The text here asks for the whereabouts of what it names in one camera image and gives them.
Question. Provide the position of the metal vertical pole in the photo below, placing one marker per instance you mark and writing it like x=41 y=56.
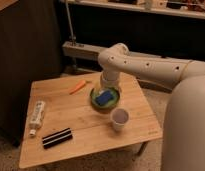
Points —
x=72 y=36

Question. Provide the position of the orange carrot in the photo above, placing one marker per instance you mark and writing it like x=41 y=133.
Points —
x=80 y=85

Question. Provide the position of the white paper cup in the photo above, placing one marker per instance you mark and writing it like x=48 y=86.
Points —
x=119 y=117

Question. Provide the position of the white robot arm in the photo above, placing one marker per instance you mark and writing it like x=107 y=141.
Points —
x=183 y=147

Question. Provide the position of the black striped box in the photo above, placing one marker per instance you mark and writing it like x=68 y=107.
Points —
x=57 y=138

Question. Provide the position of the wooden folding table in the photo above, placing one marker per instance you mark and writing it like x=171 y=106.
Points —
x=91 y=128

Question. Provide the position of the dark cabinet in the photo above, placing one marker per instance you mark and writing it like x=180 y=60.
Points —
x=30 y=50

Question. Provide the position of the upper wooden shelf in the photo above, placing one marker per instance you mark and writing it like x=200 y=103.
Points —
x=180 y=8

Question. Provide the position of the white tube with cap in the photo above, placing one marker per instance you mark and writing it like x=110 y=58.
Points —
x=36 y=117

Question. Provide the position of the green bowl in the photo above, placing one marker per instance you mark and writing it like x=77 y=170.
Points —
x=110 y=104

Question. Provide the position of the grey metal beam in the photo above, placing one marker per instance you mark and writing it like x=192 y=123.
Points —
x=91 y=52

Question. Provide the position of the blue sponge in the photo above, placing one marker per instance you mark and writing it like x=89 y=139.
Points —
x=104 y=98

